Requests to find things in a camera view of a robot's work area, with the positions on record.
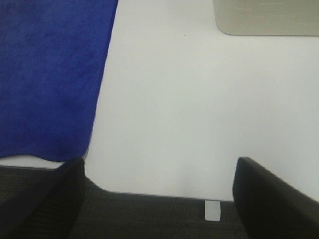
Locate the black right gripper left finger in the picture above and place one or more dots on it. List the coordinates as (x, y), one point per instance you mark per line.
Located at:
(49, 208)

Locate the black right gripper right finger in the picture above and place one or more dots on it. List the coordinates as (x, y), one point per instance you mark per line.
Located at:
(269, 208)

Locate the blue microfibre towel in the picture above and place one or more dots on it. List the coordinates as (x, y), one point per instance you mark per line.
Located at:
(52, 59)

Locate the beige plastic bin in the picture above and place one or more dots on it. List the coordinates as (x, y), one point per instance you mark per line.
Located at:
(267, 17)

